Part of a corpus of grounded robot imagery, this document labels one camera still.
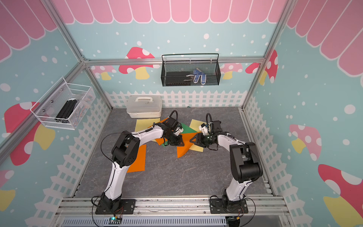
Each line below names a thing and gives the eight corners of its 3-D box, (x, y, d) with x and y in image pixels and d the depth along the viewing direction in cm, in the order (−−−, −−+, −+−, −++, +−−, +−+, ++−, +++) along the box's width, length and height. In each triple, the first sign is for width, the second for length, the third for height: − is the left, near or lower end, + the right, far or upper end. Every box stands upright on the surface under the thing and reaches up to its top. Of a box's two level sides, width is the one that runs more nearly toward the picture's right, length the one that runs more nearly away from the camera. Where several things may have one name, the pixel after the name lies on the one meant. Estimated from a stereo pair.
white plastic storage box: (129, 119, 115) (124, 108, 105) (134, 106, 125) (129, 95, 115) (160, 119, 115) (158, 108, 105) (162, 106, 125) (160, 95, 115)
